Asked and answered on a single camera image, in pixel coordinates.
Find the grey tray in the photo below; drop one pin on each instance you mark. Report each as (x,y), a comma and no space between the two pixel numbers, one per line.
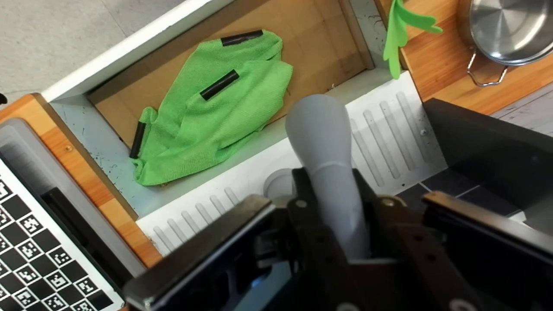
(63,183)

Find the grey wood-pattern backsplash panel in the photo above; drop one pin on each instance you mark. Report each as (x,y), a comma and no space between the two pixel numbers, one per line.
(530,112)

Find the green cloth piece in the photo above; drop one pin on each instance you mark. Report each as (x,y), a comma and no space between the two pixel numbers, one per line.
(397,34)

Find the black white checkerboard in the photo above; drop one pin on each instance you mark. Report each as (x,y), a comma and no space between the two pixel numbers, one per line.
(41,269)

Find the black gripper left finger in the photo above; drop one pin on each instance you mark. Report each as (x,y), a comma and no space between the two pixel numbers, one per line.
(317,247)

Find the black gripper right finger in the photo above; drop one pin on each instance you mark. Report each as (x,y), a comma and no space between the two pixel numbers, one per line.
(404,259)

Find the wooden counter with dishes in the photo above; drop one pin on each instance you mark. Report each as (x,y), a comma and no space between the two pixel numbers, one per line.
(438,62)

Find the steel pot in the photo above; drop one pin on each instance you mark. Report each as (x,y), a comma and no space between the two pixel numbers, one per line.
(511,28)

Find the white sink basin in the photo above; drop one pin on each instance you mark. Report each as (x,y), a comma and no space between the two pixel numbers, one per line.
(231,190)

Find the wooden counter under tray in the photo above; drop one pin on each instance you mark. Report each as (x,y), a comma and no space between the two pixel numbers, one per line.
(70,155)

